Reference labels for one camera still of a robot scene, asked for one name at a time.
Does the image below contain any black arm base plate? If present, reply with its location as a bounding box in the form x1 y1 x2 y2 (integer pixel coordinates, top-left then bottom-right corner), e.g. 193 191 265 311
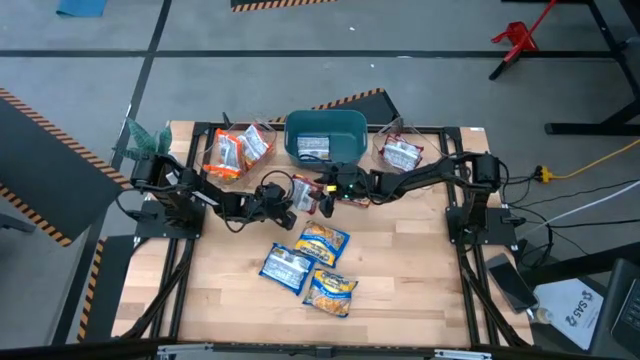
446 205 520 246
134 199 207 240

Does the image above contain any teal plastic bin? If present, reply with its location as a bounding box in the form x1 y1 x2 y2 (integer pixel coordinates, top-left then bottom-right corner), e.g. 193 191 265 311
283 109 370 170

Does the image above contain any dark smartphone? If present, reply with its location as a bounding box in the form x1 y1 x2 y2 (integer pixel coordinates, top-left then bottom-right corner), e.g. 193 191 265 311
485 252 540 315

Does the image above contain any white floor cable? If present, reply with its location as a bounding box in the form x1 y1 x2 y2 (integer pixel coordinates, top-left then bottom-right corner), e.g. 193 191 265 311
547 179 640 227

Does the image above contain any red white snack packet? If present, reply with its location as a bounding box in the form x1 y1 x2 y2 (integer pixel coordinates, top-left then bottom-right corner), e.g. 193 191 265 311
214 128 246 174

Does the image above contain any red floor stand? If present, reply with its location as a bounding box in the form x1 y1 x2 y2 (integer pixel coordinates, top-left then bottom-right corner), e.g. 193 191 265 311
488 0 560 81

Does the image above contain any dark grey laptop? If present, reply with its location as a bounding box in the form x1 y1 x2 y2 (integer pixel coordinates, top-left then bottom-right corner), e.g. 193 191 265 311
589 257 640 357

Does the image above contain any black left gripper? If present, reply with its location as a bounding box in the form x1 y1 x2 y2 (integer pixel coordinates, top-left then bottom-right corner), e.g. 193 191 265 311
248 182 298 232

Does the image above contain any black aluminium table frame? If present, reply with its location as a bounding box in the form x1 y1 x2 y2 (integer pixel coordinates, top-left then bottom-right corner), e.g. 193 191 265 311
112 121 534 360

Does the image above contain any white printed paper sheet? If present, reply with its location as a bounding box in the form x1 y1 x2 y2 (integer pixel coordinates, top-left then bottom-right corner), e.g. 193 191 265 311
531 277 605 351

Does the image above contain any blue ramen noodle pack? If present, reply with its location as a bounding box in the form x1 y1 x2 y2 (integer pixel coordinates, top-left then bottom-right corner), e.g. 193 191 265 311
257 242 318 297
301 268 360 319
296 134 332 162
293 219 352 269

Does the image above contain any yellow extension cable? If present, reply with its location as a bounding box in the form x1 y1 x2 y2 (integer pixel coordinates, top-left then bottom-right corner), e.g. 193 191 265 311
536 138 640 184

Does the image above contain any small potted green plant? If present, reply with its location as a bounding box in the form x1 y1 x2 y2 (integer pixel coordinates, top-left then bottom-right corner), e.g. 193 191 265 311
112 117 174 162

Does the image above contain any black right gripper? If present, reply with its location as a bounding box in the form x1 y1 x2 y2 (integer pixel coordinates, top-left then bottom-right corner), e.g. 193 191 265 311
314 167 372 219

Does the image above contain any black desk leg frame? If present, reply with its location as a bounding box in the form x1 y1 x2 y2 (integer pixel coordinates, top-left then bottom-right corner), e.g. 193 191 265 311
543 0 640 137

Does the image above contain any silver metal bracket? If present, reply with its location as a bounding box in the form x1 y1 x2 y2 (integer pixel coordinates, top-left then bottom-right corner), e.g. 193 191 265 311
157 342 215 355
433 348 494 360

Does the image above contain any black floor cable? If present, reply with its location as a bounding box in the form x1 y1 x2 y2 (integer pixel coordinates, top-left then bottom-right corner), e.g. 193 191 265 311
519 217 640 232

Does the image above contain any clear plastic bin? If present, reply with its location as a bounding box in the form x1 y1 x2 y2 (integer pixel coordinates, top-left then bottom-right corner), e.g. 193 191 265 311
193 112 279 194
372 115 460 174

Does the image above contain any blue floor mat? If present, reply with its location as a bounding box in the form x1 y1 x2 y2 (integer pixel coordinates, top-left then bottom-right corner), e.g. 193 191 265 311
55 0 109 18

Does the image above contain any black hazard-striped floor mat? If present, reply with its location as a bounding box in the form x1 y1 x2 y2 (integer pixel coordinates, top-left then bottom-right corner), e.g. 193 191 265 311
0 88 132 248
269 87 401 126
230 0 341 14
76 235 137 344

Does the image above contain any orange ramen noodle pack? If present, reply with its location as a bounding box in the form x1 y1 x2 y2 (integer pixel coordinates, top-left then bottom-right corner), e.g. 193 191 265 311
202 163 242 182
338 195 373 209
238 123 274 164

